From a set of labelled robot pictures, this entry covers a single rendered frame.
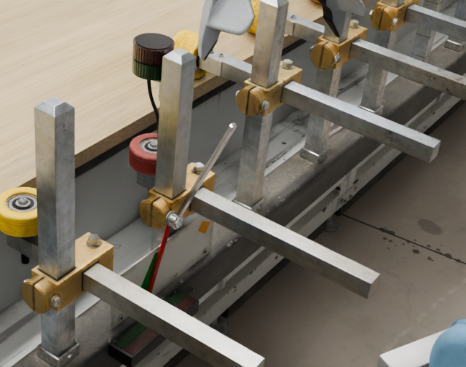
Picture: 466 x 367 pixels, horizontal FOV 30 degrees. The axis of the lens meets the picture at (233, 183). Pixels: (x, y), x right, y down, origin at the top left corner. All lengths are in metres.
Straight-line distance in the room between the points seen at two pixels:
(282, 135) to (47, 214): 0.99
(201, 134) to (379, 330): 0.94
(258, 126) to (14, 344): 0.55
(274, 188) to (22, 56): 0.54
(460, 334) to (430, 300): 2.02
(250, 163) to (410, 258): 1.29
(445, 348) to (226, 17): 0.32
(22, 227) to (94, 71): 0.47
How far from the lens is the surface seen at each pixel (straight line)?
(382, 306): 2.60
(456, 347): 0.65
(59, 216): 1.16
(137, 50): 1.28
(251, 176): 1.60
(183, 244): 1.45
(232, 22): 0.75
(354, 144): 1.92
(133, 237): 1.70
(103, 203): 1.63
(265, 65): 1.49
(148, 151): 1.42
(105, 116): 1.52
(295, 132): 2.08
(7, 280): 1.52
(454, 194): 3.16
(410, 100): 2.15
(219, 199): 1.40
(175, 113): 1.29
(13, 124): 1.49
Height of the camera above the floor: 1.67
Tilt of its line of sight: 34 degrees down
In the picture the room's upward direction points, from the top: 7 degrees clockwise
